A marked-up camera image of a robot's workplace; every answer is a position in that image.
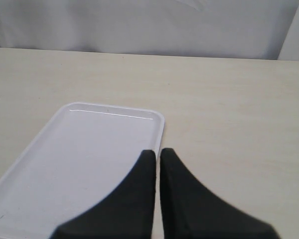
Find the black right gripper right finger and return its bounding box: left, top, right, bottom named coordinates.
left=159, top=148, right=280, bottom=239

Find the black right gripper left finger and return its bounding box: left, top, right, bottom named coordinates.
left=51, top=150, right=156, bottom=239

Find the white plastic tray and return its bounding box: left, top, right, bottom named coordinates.
left=0, top=102, right=165, bottom=239

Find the white background curtain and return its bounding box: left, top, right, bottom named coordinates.
left=0, top=0, right=299, bottom=60

